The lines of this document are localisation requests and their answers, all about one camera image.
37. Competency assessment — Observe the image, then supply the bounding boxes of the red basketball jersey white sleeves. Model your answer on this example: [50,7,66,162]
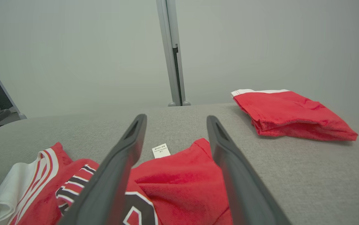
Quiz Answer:
[0,138,233,225]

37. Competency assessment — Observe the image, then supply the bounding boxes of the grey metal partition post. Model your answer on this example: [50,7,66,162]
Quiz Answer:
[156,0,191,107]

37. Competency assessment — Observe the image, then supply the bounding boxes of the red shorts white trim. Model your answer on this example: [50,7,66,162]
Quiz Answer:
[231,89,358,142]

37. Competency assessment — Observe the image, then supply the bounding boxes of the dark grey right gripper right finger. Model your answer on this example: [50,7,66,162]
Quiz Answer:
[207,115,292,225]

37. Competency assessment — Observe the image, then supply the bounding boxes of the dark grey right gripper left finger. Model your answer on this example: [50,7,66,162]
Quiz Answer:
[57,114,147,225]

